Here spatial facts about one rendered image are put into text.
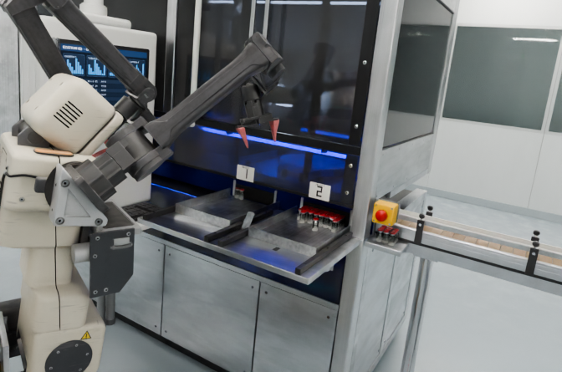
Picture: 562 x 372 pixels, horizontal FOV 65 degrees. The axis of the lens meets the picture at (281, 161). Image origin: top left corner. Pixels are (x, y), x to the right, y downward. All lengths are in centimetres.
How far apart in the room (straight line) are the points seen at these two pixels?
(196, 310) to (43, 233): 121
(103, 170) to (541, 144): 557
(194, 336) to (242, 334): 30
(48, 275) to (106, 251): 14
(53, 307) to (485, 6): 573
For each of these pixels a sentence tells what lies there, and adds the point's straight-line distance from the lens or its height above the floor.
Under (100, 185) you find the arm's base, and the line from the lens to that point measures 92.
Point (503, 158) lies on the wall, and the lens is 611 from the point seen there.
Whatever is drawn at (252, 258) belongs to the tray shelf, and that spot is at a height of 88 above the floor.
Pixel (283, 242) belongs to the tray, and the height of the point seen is 90.
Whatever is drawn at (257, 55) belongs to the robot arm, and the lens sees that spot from 100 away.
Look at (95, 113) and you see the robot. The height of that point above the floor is 131.
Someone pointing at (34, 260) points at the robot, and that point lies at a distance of 116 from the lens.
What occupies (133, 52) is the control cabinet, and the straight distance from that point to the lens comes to 193.
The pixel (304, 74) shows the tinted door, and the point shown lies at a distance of 165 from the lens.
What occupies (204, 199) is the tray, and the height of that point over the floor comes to 90.
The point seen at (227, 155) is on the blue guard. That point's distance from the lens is 186.
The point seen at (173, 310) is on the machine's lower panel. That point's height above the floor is 26.
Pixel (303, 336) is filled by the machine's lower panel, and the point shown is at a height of 42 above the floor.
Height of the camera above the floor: 145
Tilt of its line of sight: 12 degrees down
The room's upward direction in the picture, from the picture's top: 6 degrees clockwise
